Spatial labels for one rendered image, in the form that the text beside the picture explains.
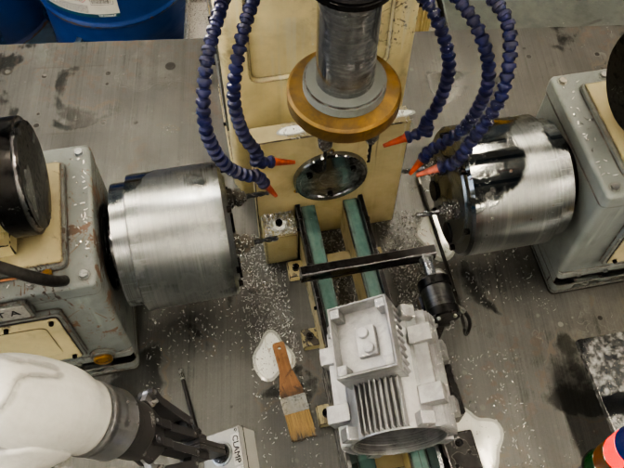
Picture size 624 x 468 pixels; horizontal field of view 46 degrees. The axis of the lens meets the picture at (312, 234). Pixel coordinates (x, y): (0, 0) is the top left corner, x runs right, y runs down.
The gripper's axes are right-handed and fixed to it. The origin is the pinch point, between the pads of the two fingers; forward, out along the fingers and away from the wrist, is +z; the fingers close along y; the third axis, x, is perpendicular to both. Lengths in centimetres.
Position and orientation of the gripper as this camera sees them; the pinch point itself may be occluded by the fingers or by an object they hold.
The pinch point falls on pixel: (204, 448)
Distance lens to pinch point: 113.7
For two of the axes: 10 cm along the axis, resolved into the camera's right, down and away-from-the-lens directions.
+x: -8.8, 3.7, 2.9
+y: -1.9, -8.4, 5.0
